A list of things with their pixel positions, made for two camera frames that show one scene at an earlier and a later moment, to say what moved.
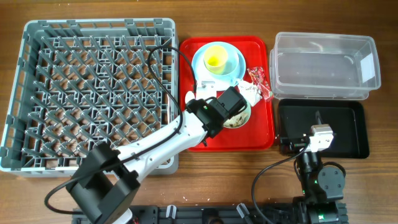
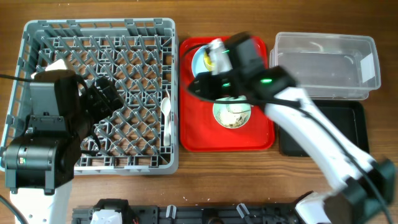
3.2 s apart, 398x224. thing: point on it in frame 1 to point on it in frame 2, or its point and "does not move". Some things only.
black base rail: (214, 214) does not move
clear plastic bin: (307, 66) does not move
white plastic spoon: (189, 96) to (166, 106)
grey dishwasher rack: (79, 83) does not move
